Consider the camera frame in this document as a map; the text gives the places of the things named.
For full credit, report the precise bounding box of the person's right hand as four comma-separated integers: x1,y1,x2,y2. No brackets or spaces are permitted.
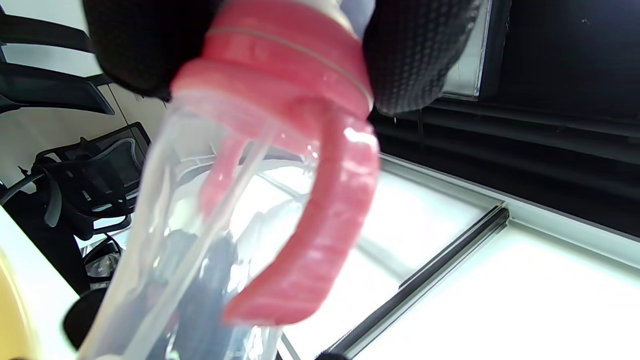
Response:
62,286,108,351

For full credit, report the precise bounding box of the person's left hand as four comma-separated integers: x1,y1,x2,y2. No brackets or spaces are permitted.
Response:
82,0,483,116

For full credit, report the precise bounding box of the clear plastic baby bottle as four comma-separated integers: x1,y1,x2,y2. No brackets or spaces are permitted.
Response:
77,0,381,360

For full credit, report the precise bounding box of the yellow plastic basin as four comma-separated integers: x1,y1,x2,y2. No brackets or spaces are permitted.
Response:
0,247,43,360

